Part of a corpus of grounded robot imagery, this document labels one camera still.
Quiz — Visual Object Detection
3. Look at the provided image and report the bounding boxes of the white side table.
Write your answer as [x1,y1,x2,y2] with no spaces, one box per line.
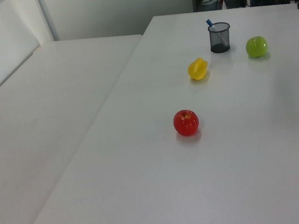
[0,26,173,224]

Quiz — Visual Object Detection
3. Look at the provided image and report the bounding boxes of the aluminium partition frame post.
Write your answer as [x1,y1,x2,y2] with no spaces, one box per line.
[35,0,61,44]

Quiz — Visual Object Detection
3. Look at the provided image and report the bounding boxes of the green apple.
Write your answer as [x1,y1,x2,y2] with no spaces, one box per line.
[244,35,270,60]

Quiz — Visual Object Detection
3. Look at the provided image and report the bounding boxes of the red apple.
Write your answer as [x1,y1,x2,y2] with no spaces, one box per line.
[171,107,202,138]

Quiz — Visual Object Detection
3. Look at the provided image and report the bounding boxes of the yellow starfruit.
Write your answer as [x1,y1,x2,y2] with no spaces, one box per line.
[185,56,211,83]

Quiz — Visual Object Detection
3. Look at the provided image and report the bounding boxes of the white marker pen blue cap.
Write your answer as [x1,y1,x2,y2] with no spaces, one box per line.
[205,17,225,48]

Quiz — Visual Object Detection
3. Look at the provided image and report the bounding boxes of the black mesh pen cup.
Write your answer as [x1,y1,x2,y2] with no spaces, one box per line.
[206,20,235,55]

